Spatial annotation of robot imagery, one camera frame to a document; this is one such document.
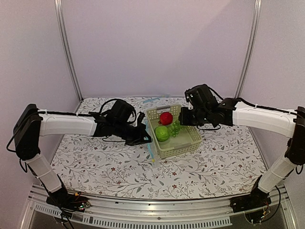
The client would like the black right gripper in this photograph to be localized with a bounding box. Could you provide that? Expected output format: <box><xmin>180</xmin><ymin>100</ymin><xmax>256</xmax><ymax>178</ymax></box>
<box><xmin>178</xmin><ymin>107</ymin><xmax>211</xmax><ymax>126</ymax></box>

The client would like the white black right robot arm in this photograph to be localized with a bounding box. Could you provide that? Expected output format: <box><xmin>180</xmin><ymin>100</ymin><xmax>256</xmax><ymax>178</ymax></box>
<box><xmin>179</xmin><ymin>84</ymin><xmax>305</xmax><ymax>212</ymax></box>

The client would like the red apple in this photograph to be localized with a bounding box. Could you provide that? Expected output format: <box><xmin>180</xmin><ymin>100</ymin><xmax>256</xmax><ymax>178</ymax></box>
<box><xmin>159</xmin><ymin>112</ymin><xmax>173</xmax><ymax>125</ymax></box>

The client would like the aluminium frame post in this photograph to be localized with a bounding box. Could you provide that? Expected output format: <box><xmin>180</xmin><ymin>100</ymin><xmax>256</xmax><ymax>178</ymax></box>
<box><xmin>234</xmin><ymin>0</ymin><xmax>262</xmax><ymax>98</ymax></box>
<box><xmin>54</xmin><ymin>0</ymin><xmax>83</xmax><ymax>102</ymax></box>

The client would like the right aluminium frame post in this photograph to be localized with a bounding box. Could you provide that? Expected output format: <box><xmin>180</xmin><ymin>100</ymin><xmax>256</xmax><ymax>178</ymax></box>
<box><xmin>234</xmin><ymin>0</ymin><xmax>262</xmax><ymax>98</ymax></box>

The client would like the floral patterned table mat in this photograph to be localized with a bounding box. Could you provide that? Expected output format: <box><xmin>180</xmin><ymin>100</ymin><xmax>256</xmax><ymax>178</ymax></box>
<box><xmin>49</xmin><ymin>96</ymin><xmax>272</xmax><ymax>200</ymax></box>

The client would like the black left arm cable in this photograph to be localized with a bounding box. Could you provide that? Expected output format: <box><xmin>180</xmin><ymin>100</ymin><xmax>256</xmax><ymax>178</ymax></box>
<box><xmin>99</xmin><ymin>98</ymin><xmax>138</xmax><ymax>125</ymax></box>

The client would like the spare clear blue zip bag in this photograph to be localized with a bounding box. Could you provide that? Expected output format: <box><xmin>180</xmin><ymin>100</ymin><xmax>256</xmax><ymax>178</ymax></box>
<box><xmin>142</xmin><ymin>94</ymin><xmax>171</xmax><ymax>104</ymax></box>

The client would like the aluminium front rail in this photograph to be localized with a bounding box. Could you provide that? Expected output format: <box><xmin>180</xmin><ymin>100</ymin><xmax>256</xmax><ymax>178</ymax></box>
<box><xmin>21</xmin><ymin>185</ymin><xmax>298</xmax><ymax>229</ymax></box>

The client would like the clear blue zip top bag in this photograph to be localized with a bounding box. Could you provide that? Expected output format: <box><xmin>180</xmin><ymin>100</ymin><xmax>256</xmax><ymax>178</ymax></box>
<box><xmin>144</xmin><ymin>118</ymin><xmax>160</xmax><ymax>168</ymax></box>

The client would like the light green perforated plastic basket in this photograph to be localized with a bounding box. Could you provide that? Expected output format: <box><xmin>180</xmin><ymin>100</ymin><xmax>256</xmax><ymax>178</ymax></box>
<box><xmin>146</xmin><ymin>104</ymin><xmax>202</xmax><ymax>159</ymax></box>

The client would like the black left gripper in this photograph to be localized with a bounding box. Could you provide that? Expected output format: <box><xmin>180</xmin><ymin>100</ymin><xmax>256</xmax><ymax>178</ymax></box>
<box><xmin>113</xmin><ymin>121</ymin><xmax>153</xmax><ymax>146</ymax></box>

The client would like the green apple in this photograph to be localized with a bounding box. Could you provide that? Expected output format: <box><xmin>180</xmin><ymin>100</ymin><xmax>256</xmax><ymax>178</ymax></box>
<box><xmin>154</xmin><ymin>126</ymin><xmax>170</xmax><ymax>142</ymax></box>

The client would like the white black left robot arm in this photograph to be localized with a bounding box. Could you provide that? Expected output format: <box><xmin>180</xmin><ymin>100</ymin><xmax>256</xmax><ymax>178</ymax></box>
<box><xmin>8</xmin><ymin>98</ymin><xmax>152</xmax><ymax>212</ymax></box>

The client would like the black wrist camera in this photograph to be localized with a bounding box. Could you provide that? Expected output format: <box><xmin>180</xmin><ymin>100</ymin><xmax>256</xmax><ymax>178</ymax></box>
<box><xmin>136</xmin><ymin>112</ymin><xmax>145</xmax><ymax>126</ymax></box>
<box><xmin>184</xmin><ymin>89</ymin><xmax>195</xmax><ymax>110</ymax></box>

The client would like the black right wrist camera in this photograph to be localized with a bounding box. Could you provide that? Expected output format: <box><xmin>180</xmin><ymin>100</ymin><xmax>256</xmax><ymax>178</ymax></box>
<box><xmin>184</xmin><ymin>89</ymin><xmax>195</xmax><ymax>110</ymax></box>

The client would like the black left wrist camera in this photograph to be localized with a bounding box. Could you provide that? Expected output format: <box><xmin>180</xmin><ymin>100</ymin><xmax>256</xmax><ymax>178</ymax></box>
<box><xmin>136</xmin><ymin>112</ymin><xmax>145</xmax><ymax>126</ymax></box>

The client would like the left aluminium frame post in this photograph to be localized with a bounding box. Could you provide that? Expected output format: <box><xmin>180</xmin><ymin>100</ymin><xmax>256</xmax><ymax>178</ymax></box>
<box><xmin>54</xmin><ymin>0</ymin><xmax>83</xmax><ymax>102</ymax></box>

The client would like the green grape bunch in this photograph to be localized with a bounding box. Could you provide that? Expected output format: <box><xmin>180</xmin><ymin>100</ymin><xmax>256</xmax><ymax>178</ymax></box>
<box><xmin>168</xmin><ymin>120</ymin><xmax>185</xmax><ymax>137</ymax></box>

